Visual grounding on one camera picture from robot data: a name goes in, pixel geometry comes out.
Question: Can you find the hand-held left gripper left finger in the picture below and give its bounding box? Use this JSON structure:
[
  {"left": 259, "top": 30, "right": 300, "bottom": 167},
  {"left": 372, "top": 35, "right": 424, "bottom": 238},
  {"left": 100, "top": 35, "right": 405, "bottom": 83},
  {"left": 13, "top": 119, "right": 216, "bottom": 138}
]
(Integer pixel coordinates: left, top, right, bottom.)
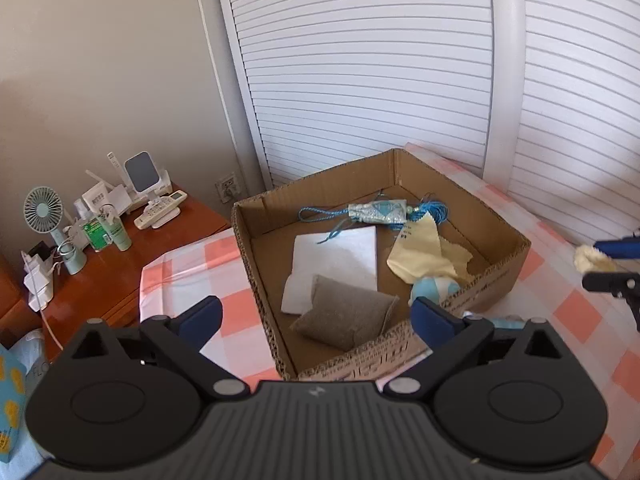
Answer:
[{"left": 70, "top": 295, "right": 251, "bottom": 402}]

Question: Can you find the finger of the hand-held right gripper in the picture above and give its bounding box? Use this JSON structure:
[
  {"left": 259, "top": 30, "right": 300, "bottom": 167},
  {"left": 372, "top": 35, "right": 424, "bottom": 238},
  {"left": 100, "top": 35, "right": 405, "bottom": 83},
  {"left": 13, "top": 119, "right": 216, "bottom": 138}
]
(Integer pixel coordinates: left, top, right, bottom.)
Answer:
[
  {"left": 582, "top": 270, "right": 640, "bottom": 333},
  {"left": 594, "top": 236, "right": 640, "bottom": 259}
]

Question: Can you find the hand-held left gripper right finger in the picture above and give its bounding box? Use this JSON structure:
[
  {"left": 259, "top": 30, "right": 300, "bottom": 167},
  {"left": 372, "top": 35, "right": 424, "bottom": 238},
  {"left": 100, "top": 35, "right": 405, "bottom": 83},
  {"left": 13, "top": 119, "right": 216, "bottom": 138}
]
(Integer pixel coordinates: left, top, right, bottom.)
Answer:
[{"left": 382, "top": 296, "right": 568, "bottom": 402}]

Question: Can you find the cream fuzzy puff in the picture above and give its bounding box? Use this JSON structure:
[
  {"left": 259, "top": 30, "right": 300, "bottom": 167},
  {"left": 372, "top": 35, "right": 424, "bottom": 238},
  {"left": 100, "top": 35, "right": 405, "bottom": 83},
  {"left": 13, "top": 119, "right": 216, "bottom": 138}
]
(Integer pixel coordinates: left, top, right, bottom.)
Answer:
[{"left": 574, "top": 244, "right": 617, "bottom": 275}]

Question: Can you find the blue and white soft toy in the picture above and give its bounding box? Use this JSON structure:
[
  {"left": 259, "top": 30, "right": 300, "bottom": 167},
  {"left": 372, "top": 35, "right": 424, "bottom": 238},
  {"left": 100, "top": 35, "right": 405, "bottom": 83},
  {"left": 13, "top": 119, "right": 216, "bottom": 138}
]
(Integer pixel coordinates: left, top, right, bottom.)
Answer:
[{"left": 409, "top": 276, "right": 462, "bottom": 308}]

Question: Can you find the blue face mask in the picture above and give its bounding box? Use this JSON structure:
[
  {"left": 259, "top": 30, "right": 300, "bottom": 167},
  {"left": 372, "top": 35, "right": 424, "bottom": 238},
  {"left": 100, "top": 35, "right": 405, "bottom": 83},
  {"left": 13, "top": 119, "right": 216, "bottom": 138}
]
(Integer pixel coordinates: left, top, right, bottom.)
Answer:
[{"left": 462, "top": 311, "right": 526, "bottom": 331}]

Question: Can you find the pale yellow cleaning cloth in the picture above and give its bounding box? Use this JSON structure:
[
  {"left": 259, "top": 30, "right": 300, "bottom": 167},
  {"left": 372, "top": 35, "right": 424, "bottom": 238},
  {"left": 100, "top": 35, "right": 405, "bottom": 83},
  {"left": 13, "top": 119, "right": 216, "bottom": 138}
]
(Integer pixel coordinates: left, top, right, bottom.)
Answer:
[{"left": 386, "top": 211, "right": 475, "bottom": 286}]

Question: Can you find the small grey cushion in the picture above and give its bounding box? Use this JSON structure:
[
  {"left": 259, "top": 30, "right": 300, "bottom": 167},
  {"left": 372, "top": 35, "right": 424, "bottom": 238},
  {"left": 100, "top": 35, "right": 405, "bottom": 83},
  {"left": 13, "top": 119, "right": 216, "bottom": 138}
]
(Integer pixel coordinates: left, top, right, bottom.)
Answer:
[{"left": 290, "top": 274, "right": 400, "bottom": 352}]

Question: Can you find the brown cardboard box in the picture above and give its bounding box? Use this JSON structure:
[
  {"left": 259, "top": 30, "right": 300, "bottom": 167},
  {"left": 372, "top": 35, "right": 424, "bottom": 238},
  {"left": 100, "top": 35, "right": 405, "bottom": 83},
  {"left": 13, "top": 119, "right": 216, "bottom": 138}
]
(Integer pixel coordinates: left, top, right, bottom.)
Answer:
[{"left": 231, "top": 147, "right": 532, "bottom": 382}]

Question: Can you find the white cloth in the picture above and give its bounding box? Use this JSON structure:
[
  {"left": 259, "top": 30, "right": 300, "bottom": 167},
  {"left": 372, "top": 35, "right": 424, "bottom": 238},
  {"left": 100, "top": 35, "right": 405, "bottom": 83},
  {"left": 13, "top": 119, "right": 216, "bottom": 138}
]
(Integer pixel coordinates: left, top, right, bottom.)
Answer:
[{"left": 281, "top": 225, "right": 378, "bottom": 316}]

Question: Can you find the blue patterned tasselled sachet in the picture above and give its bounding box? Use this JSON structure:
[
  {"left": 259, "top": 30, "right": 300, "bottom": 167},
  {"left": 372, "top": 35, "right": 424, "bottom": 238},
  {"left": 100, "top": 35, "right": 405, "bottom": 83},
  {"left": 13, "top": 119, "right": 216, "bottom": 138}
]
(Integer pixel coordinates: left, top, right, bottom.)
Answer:
[{"left": 298, "top": 195, "right": 451, "bottom": 246}]

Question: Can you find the pink checked tablecloth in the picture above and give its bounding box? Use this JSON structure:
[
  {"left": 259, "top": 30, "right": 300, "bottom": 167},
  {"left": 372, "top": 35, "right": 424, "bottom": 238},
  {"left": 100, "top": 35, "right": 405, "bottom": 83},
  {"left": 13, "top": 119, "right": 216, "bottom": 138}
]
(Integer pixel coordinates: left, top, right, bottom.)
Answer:
[{"left": 140, "top": 142, "right": 640, "bottom": 480}]

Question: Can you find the wooden nightstand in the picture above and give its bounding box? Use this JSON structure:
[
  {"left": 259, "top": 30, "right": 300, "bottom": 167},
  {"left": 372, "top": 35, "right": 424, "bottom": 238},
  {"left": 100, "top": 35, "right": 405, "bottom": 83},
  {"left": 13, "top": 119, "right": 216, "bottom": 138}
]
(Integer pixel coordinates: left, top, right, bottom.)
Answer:
[{"left": 0, "top": 192, "right": 233, "bottom": 351}]

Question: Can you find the white remote control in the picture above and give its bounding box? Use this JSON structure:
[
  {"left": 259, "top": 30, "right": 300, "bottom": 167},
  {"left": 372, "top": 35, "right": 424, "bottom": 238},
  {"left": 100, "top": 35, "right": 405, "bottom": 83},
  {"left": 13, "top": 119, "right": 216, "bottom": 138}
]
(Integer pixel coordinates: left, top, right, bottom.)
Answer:
[{"left": 134, "top": 191, "right": 187, "bottom": 230}]

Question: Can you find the green tube bottle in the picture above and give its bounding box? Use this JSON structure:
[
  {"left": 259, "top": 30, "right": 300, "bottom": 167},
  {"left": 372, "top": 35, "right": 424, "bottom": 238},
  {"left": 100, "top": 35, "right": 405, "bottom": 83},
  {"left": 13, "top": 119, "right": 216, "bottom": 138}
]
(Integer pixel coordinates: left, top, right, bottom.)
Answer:
[{"left": 102, "top": 207, "right": 132, "bottom": 252}]

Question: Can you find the white louvered closet door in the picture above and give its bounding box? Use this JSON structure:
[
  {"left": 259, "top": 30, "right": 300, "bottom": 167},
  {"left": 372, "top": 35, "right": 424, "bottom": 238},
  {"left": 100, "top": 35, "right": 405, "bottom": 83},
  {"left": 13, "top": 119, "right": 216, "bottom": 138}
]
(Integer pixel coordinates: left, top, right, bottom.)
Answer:
[
  {"left": 482, "top": 0, "right": 640, "bottom": 261},
  {"left": 192, "top": 0, "right": 523, "bottom": 196}
]

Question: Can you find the white phone stand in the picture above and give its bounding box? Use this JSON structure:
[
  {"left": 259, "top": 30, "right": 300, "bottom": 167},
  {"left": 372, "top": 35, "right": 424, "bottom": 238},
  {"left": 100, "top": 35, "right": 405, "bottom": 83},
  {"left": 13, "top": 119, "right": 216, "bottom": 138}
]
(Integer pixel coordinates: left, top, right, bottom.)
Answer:
[{"left": 123, "top": 150, "right": 161, "bottom": 198}]

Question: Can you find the white cosmetic tube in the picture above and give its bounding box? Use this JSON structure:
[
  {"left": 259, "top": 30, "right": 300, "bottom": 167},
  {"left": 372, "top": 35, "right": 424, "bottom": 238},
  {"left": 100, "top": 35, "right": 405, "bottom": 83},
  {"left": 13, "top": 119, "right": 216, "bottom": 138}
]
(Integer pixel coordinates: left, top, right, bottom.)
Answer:
[{"left": 82, "top": 185, "right": 113, "bottom": 213}]

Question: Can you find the white power strip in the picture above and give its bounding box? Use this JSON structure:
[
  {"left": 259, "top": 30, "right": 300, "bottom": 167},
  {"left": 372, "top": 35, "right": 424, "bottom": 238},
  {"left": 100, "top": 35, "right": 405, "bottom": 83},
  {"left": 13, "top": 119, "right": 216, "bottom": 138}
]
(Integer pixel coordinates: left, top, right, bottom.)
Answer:
[{"left": 27, "top": 280, "right": 56, "bottom": 311}]

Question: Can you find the white plug charger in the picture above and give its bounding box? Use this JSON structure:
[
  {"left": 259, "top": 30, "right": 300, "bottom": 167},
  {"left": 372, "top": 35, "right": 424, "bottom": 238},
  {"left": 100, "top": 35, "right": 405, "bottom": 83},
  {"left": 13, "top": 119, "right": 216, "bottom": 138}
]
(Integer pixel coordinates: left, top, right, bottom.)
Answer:
[{"left": 21, "top": 252, "right": 56, "bottom": 293}]

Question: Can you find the small green desk fan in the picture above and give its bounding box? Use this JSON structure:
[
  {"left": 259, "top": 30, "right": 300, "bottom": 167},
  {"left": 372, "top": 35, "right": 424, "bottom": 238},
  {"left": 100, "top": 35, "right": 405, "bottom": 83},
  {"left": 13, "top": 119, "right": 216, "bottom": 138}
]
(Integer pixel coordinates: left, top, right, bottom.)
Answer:
[{"left": 24, "top": 186, "right": 88, "bottom": 276}]

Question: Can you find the wooden bed headboard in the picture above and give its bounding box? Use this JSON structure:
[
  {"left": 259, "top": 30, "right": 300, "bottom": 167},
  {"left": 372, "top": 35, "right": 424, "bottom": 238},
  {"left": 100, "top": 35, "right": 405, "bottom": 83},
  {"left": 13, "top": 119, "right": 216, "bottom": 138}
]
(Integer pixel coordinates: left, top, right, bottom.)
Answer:
[{"left": 0, "top": 252, "right": 28, "bottom": 346}]

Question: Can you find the white wall socket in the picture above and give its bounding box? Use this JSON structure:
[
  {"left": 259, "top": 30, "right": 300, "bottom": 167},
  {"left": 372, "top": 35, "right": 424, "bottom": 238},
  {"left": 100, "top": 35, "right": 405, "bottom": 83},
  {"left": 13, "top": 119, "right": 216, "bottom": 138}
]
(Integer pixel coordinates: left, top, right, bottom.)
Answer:
[{"left": 216, "top": 172, "right": 242, "bottom": 203}]

